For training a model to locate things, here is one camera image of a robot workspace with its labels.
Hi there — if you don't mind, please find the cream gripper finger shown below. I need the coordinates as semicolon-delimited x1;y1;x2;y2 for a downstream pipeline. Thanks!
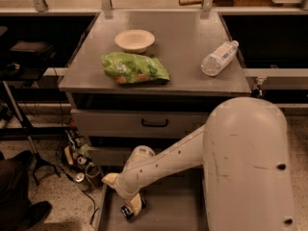
128;193;142;216
102;173;118;189

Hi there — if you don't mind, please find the blue pepsi can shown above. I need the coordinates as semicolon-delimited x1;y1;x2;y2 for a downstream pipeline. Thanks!
120;197;146;219

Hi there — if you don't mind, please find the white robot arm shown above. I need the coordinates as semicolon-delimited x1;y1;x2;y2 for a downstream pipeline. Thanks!
102;97;297;231

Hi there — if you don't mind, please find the grey middle drawer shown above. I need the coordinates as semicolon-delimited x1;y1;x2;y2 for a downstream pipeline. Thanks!
88;147;132;167

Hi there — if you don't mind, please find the grey drawer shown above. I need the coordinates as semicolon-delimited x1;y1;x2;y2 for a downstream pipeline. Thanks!
88;147;132;167
94;168;208;231
71;109;208;139

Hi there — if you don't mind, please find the silver can on floor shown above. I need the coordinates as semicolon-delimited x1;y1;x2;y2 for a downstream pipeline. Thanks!
74;172;90;192

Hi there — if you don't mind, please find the grey bottom drawer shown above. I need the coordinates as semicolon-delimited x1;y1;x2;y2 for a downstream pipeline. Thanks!
94;168;208;231

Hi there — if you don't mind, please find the grey top drawer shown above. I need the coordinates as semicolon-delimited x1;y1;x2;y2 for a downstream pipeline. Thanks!
71;109;208;139

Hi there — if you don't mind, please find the grey drawer cabinet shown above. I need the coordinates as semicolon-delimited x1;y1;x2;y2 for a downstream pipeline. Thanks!
58;10;252;231

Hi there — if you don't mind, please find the brown cup on floor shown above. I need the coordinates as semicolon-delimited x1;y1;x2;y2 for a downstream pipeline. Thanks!
86;164;102;187

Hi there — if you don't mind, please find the clutter pile on floor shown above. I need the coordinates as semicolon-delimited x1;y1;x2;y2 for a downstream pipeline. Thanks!
64;119;91;170

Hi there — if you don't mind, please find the black tripod stand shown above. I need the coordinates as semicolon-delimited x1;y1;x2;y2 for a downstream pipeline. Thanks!
0;26;62;187

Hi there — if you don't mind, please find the person leg with shoe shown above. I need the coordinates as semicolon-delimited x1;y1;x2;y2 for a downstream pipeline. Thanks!
0;150;52;231

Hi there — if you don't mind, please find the green chip bag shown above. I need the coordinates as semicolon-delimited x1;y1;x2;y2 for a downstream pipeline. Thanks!
101;52;169;85

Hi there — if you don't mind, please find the white paper bowl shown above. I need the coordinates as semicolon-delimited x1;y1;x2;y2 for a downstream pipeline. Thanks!
115;30;155;54

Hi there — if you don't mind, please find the clear plastic water bottle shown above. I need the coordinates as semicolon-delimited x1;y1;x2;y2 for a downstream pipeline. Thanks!
201;40;239;77

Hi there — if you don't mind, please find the black box on shelf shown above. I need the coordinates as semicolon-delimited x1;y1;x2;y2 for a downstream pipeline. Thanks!
10;40;55;67

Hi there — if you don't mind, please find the wooden stick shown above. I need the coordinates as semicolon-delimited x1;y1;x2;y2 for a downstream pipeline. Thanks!
178;0;203;6

